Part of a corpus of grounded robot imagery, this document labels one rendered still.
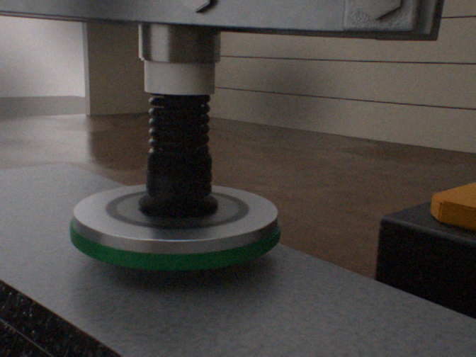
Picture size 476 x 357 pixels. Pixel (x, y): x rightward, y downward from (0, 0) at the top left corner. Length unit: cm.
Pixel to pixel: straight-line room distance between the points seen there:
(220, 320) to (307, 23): 25
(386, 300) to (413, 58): 653
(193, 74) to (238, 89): 808
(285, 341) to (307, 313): 5
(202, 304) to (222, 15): 25
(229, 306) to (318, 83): 720
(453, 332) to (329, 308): 10
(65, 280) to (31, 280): 3
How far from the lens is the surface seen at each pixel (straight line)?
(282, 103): 799
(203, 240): 47
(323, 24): 44
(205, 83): 52
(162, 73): 52
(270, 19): 45
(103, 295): 51
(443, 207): 102
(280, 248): 62
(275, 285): 53
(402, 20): 40
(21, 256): 62
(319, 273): 56
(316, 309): 49
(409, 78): 701
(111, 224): 51
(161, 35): 51
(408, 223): 100
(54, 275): 56
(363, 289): 54
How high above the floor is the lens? 102
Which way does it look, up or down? 13 degrees down
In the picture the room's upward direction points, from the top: 2 degrees clockwise
